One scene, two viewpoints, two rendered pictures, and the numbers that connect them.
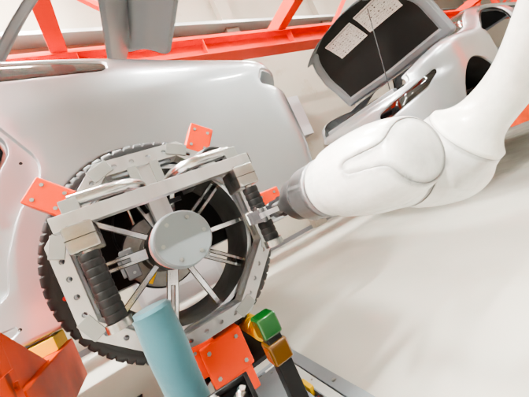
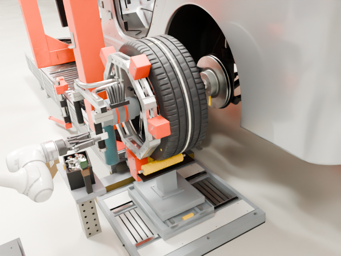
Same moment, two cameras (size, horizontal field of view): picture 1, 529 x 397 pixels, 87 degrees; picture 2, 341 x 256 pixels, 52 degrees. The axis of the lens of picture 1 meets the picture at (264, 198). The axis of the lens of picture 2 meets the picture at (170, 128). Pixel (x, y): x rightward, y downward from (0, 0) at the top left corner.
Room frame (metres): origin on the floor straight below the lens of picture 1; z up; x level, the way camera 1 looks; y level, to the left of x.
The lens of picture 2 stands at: (0.96, -1.45, 1.59)
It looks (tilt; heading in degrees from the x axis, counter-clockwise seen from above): 27 degrees down; 89
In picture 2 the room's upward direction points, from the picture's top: 5 degrees counter-clockwise
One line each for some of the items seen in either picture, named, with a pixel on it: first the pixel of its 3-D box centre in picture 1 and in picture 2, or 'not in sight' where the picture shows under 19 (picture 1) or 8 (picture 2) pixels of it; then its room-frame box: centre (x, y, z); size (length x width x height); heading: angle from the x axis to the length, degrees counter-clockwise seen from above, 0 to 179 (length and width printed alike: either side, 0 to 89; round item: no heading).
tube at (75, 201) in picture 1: (107, 185); (95, 74); (0.63, 0.31, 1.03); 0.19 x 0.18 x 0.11; 27
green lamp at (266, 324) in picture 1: (265, 324); (83, 163); (0.52, 0.09, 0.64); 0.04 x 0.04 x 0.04; 27
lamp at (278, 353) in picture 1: (277, 348); (84, 171); (0.52, 0.09, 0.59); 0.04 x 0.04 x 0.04; 27
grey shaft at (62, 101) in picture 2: not in sight; (63, 105); (-0.02, 1.76, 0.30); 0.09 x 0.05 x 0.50; 117
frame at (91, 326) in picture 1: (175, 243); (129, 106); (0.78, 0.28, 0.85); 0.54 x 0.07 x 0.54; 117
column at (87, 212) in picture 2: not in sight; (85, 204); (0.42, 0.30, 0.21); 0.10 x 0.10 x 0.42; 27
